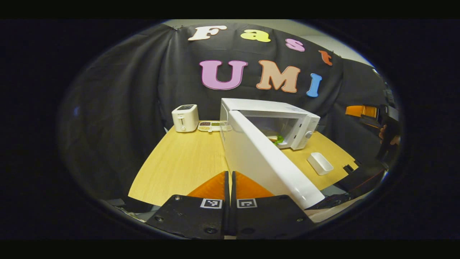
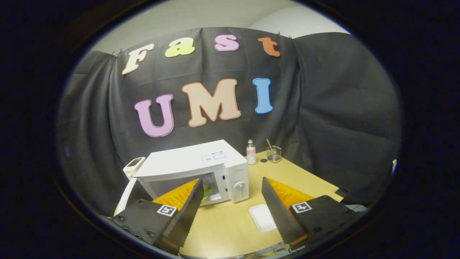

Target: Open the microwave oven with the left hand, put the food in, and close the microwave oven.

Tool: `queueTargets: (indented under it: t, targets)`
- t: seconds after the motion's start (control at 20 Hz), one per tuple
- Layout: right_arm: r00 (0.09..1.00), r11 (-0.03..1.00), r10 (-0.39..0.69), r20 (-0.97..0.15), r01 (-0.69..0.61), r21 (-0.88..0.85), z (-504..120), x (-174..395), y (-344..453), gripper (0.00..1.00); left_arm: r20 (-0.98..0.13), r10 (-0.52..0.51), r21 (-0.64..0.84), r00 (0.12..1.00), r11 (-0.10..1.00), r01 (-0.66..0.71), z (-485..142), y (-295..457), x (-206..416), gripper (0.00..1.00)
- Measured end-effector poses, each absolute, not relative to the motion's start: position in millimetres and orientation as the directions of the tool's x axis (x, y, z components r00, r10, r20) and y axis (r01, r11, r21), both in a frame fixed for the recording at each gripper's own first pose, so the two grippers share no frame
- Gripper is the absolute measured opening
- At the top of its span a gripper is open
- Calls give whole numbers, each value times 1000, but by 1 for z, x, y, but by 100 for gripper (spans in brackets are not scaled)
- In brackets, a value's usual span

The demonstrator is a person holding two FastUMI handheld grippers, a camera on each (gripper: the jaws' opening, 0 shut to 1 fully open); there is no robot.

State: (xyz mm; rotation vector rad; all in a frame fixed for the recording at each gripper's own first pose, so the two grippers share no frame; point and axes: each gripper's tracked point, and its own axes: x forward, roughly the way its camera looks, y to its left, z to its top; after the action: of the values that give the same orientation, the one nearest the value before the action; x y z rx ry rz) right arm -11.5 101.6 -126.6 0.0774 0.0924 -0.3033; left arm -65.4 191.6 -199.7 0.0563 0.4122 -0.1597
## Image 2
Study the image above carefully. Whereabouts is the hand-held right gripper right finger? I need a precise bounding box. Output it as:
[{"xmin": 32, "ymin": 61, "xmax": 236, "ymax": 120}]
[{"xmin": 261, "ymin": 176, "xmax": 362, "ymax": 250}]

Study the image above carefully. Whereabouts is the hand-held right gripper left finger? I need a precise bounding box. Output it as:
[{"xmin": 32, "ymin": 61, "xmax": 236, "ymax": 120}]
[{"xmin": 111, "ymin": 178, "xmax": 204, "ymax": 254}]

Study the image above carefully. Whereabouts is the sandwich with lettuce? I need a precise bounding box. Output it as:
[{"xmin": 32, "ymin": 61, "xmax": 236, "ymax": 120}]
[{"xmin": 201, "ymin": 182, "xmax": 216, "ymax": 203}]

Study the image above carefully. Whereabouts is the white microwave oven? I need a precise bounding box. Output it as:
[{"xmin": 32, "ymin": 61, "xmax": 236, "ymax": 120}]
[{"xmin": 114, "ymin": 140, "xmax": 250, "ymax": 216}]

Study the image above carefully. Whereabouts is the white rectangular tray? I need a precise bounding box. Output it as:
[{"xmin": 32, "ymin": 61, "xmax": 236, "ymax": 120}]
[{"xmin": 249, "ymin": 204, "xmax": 277, "ymax": 233}]

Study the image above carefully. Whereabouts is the clear glass cup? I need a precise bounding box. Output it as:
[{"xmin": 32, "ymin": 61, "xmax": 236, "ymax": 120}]
[{"xmin": 267, "ymin": 145, "xmax": 282, "ymax": 163}]

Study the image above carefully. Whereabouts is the clear bottle with pink label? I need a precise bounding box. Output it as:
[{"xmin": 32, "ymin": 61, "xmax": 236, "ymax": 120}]
[{"xmin": 246, "ymin": 140, "xmax": 257, "ymax": 165}]

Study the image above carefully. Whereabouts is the black backdrop cloth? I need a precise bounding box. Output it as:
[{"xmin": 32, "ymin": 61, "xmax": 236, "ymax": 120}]
[{"xmin": 56, "ymin": 27, "xmax": 402, "ymax": 216}]

